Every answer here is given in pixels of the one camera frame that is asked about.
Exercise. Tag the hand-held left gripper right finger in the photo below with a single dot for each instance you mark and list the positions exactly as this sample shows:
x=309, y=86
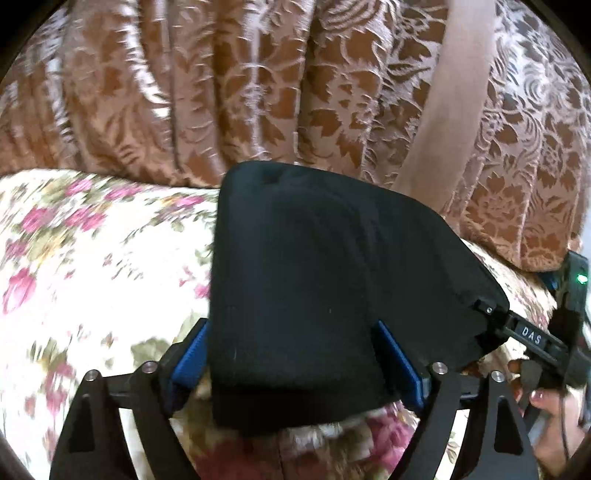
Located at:
x=402, y=367

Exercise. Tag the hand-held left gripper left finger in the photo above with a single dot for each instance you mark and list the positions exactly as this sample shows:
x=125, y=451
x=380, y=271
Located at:
x=191, y=355

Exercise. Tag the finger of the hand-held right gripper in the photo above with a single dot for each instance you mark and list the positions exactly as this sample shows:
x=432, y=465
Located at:
x=531, y=333

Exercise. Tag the black pants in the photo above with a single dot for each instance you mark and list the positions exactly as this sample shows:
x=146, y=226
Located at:
x=323, y=286

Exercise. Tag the person's right hand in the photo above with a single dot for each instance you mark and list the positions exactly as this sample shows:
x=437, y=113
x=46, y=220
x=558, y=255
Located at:
x=549, y=438

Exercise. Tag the floral bedsheet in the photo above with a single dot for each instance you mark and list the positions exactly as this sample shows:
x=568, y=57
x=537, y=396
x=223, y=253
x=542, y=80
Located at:
x=92, y=277

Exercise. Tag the brown patterned curtain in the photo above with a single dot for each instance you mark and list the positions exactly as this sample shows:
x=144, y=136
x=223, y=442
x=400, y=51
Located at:
x=184, y=83

